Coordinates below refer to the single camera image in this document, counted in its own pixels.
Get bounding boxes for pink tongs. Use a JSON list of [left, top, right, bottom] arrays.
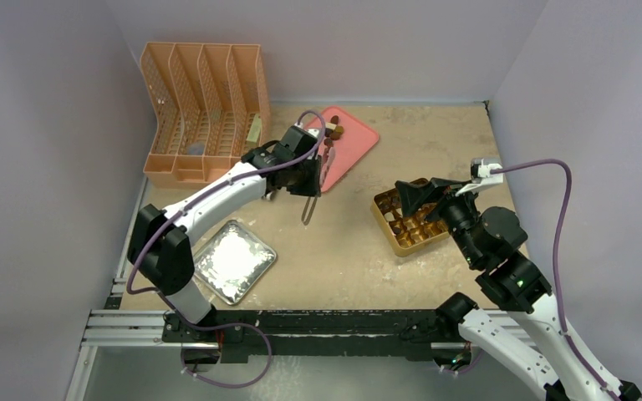
[[301, 196, 318, 226]]

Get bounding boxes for gold chocolate box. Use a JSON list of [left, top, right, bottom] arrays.
[[370, 188, 450, 257]]

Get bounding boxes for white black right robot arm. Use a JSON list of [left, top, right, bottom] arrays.
[[395, 178, 642, 400]]

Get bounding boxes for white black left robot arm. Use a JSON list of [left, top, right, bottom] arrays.
[[127, 124, 325, 342]]

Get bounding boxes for green eraser block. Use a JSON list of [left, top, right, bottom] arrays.
[[245, 114, 262, 150]]

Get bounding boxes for pink plastic tray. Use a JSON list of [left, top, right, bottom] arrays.
[[318, 106, 380, 193]]

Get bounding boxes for silver foil tray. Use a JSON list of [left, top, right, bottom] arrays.
[[193, 220, 278, 306]]

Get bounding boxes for orange plastic file organizer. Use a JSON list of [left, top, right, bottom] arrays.
[[140, 42, 272, 189]]

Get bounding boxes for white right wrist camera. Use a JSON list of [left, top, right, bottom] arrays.
[[456, 157, 505, 196]]

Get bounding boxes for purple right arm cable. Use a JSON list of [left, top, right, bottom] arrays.
[[492, 159, 642, 401]]

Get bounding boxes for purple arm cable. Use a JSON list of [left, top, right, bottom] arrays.
[[492, 159, 642, 401], [125, 109, 328, 389]]

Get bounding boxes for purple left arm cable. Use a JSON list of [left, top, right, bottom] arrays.
[[125, 109, 328, 389]]

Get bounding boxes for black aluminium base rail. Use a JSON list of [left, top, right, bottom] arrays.
[[79, 308, 527, 367]]

